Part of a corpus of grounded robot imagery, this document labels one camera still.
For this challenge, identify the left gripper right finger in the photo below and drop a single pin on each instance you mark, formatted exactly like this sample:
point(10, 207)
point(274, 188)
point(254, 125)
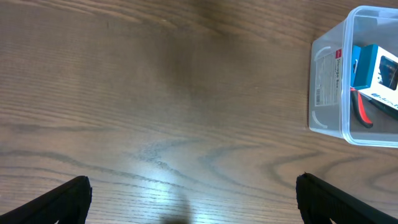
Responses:
point(320, 202)

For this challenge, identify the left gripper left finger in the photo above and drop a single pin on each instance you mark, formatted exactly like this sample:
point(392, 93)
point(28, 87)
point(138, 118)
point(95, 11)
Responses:
point(68, 203)

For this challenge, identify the red handled pliers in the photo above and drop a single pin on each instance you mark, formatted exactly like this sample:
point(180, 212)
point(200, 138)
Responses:
point(359, 110)

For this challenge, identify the clear plastic storage container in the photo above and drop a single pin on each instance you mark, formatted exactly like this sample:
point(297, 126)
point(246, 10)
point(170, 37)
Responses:
point(330, 109)

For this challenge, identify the blue white cardboard box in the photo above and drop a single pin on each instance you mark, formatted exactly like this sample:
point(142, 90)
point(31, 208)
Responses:
point(375, 74)

